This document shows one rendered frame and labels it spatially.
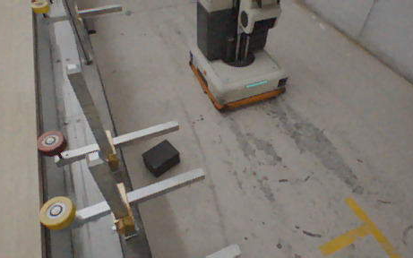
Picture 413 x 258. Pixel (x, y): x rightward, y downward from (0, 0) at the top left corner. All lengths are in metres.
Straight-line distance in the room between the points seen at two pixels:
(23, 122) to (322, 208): 1.62
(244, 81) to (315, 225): 1.09
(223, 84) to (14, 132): 1.40
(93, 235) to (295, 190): 1.27
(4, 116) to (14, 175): 0.26
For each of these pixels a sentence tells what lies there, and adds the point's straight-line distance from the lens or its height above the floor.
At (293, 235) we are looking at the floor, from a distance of 1.78.
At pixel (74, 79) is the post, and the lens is 0.78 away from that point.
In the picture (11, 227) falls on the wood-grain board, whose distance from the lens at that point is 0.88.
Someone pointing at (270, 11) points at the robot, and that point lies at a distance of 1.90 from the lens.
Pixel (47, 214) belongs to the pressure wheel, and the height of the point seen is 0.90.
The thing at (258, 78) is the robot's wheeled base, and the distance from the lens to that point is 2.17.
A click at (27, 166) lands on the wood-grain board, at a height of 0.90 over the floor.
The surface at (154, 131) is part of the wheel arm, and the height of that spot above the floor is 0.82.
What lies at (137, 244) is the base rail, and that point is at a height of 0.70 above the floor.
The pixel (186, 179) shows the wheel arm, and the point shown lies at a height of 0.84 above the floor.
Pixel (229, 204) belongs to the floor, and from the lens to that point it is 1.78.
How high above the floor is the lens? 1.60
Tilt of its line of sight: 48 degrees down
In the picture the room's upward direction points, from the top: 2 degrees clockwise
